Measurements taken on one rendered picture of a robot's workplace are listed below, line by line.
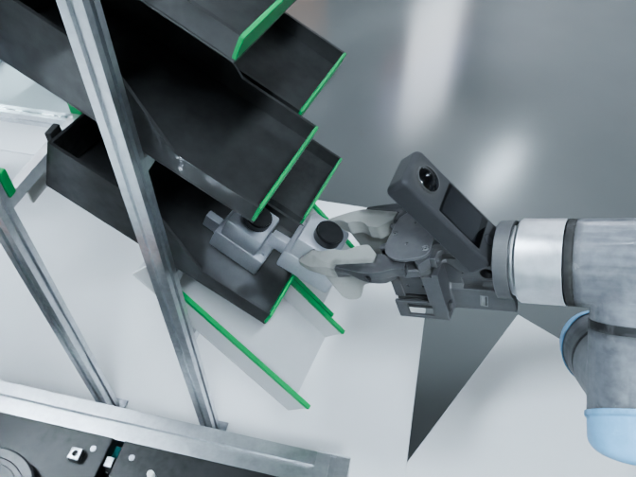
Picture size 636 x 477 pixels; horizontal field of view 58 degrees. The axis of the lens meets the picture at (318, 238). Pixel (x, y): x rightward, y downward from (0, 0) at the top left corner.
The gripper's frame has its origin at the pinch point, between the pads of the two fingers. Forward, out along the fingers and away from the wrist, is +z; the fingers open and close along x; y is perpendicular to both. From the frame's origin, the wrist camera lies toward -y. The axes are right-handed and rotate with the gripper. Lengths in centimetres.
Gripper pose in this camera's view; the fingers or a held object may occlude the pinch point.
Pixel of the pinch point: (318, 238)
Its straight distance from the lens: 60.7
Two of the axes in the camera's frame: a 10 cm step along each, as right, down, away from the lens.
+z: -8.5, -0.2, 5.2
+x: 4.0, -6.7, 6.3
